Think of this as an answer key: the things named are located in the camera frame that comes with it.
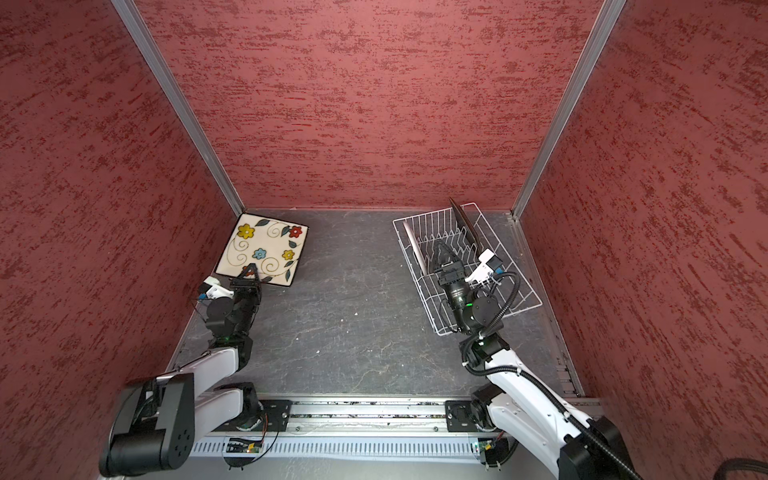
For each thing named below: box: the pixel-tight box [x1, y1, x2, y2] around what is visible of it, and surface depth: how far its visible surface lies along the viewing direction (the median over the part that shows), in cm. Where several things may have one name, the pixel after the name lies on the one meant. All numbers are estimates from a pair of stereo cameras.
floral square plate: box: [214, 213, 309, 287], surface depth 87 cm
